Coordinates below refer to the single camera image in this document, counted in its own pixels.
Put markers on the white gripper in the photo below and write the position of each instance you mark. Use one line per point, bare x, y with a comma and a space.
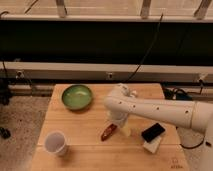
117, 119

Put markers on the red chili pepper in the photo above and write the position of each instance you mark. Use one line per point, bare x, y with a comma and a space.
108, 132

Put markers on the black smartphone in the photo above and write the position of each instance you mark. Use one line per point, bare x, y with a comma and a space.
152, 132

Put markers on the green ceramic bowl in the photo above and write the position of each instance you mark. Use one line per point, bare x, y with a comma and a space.
77, 97

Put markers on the white sponge block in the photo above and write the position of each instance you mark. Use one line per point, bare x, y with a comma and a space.
153, 145

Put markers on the black object on floor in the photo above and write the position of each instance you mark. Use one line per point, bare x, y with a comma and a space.
4, 133

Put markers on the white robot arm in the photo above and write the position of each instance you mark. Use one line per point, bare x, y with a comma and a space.
194, 115

